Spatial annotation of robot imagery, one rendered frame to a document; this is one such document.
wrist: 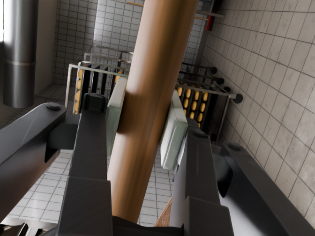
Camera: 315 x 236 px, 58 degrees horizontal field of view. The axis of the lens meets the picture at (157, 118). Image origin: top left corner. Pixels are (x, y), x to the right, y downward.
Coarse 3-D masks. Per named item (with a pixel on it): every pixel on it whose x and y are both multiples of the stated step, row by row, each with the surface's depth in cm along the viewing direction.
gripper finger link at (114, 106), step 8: (120, 80) 20; (120, 88) 18; (112, 96) 16; (120, 96) 16; (112, 104) 15; (120, 104) 16; (112, 112) 15; (120, 112) 16; (112, 120) 15; (112, 128) 15; (112, 136) 15; (112, 144) 15
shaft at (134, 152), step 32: (160, 0) 15; (192, 0) 15; (160, 32) 16; (160, 64) 16; (128, 96) 17; (160, 96) 17; (128, 128) 18; (160, 128) 18; (128, 160) 18; (128, 192) 19
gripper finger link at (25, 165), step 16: (32, 112) 12; (48, 112) 13; (64, 112) 13; (16, 128) 11; (32, 128) 11; (48, 128) 12; (0, 144) 9; (16, 144) 10; (32, 144) 10; (0, 160) 9; (16, 160) 9; (32, 160) 11; (48, 160) 13; (0, 176) 9; (16, 176) 10; (32, 176) 11; (0, 192) 9; (16, 192) 10; (0, 208) 9
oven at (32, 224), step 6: (6, 222) 203; (12, 222) 204; (18, 222) 205; (30, 222) 207; (36, 222) 208; (42, 222) 209; (48, 222) 210; (30, 228) 202; (36, 228) 203; (42, 228) 204; (48, 228) 205; (24, 234) 196; (30, 234) 197; (36, 234) 200
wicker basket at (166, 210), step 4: (168, 204) 199; (164, 208) 200; (168, 208) 201; (164, 212) 201; (168, 212) 202; (160, 216) 202; (164, 216) 203; (168, 216) 204; (160, 220) 205; (164, 220) 205; (168, 220) 204; (156, 224) 205; (160, 224) 206; (164, 224) 206; (168, 224) 206
